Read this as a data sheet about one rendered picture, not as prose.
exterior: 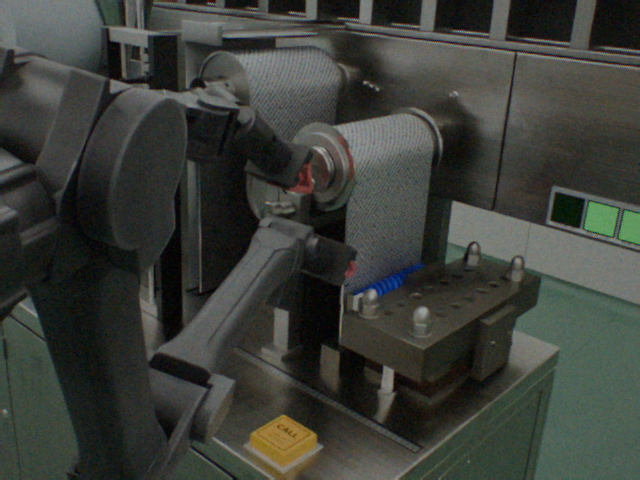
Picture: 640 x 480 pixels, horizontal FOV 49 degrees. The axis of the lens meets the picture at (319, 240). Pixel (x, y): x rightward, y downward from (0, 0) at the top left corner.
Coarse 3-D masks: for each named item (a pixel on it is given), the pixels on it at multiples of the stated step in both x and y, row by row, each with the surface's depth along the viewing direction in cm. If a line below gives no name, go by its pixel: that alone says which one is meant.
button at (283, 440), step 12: (276, 420) 106; (288, 420) 106; (252, 432) 103; (264, 432) 103; (276, 432) 103; (288, 432) 103; (300, 432) 103; (312, 432) 103; (252, 444) 103; (264, 444) 101; (276, 444) 100; (288, 444) 100; (300, 444) 101; (312, 444) 103; (276, 456) 99; (288, 456) 99; (300, 456) 101
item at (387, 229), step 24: (384, 192) 122; (408, 192) 128; (360, 216) 119; (384, 216) 124; (408, 216) 130; (360, 240) 121; (384, 240) 126; (408, 240) 132; (360, 264) 123; (384, 264) 129; (408, 264) 135; (360, 288) 125
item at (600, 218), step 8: (592, 208) 121; (600, 208) 120; (608, 208) 119; (616, 208) 118; (592, 216) 121; (600, 216) 120; (608, 216) 119; (616, 216) 118; (592, 224) 121; (600, 224) 120; (608, 224) 119; (600, 232) 121; (608, 232) 120
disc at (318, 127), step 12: (300, 132) 118; (312, 132) 117; (324, 132) 115; (336, 132) 113; (348, 144) 112; (348, 156) 112; (348, 168) 113; (348, 180) 114; (348, 192) 114; (312, 204) 120; (324, 204) 119; (336, 204) 117
